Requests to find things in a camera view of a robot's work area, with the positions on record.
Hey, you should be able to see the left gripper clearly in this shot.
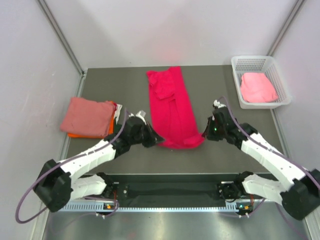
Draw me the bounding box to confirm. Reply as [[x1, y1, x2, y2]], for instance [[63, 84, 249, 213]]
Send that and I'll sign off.
[[129, 121, 165, 148]]

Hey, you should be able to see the magenta t shirt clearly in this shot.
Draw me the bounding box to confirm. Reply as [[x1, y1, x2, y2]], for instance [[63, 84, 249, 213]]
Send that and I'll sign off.
[[146, 66, 204, 149]]

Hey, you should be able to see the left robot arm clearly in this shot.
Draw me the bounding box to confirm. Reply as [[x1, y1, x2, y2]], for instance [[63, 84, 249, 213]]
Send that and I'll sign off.
[[33, 114, 165, 213]]

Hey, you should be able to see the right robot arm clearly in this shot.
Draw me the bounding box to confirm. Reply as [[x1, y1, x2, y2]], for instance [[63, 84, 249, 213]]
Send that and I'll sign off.
[[202, 101, 320, 220]]

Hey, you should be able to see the light pink t shirt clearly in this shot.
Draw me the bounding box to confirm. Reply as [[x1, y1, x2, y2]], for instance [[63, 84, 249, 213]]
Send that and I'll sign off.
[[240, 72, 279, 103]]

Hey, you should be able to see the folded salmon t shirt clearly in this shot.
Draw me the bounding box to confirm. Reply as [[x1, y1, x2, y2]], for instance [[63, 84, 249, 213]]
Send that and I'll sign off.
[[59, 96, 115, 137]]

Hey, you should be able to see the folded orange t shirt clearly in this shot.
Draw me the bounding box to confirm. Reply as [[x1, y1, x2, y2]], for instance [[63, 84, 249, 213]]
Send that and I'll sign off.
[[67, 100, 121, 140]]

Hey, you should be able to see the white plastic basket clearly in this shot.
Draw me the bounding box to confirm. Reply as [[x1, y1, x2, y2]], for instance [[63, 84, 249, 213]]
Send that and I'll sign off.
[[231, 55, 291, 109]]

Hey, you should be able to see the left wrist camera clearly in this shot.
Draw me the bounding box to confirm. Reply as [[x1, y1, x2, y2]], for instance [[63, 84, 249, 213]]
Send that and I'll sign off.
[[128, 110, 147, 125]]

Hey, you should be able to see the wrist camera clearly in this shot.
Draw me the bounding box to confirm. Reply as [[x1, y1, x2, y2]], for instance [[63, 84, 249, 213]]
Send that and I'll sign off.
[[212, 99, 227, 111], [128, 110, 147, 125]]

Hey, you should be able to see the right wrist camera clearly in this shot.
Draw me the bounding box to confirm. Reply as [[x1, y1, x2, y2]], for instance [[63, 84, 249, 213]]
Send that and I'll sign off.
[[212, 99, 227, 111]]

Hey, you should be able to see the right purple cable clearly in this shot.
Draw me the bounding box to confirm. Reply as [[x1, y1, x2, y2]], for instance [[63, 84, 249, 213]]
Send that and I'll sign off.
[[216, 96, 320, 240]]

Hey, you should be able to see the purple cable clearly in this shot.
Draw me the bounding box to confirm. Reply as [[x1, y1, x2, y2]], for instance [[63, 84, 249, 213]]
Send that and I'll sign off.
[[216, 96, 320, 240], [15, 107, 130, 224]]

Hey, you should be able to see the slotted grey cable duct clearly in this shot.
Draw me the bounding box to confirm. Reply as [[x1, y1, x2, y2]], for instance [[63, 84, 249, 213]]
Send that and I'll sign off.
[[59, 201, 252, 213]]

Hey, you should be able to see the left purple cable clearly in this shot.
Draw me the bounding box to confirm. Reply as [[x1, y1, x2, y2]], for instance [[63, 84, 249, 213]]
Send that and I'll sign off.
[[15, 107, 130, 224]]

